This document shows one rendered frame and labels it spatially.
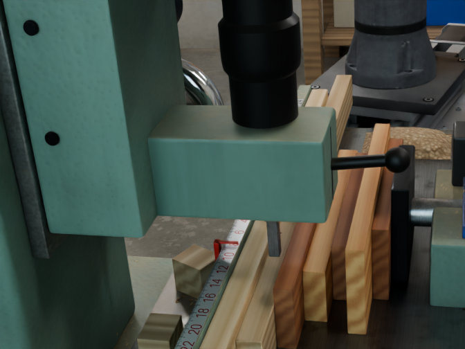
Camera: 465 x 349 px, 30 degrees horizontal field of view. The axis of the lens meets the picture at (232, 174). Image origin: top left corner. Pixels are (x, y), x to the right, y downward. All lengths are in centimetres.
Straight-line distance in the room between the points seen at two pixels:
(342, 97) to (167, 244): 164
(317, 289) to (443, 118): 87
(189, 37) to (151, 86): 368
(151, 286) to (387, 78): 61
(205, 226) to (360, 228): 203
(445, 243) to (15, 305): 34
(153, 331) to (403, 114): 70
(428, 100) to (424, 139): 37
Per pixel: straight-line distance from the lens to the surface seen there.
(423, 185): 94
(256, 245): 74
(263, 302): 69
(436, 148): 100
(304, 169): 64
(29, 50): 63
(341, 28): 370
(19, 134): 66
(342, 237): 74
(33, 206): 68
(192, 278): 94
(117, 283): 88
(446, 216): 76
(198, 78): 80
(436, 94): 140
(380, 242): 72
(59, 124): 65
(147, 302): 96
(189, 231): 270
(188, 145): 66
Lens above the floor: 133
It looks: 26 degrees down
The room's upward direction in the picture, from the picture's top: 5 degrees counter-clockwise
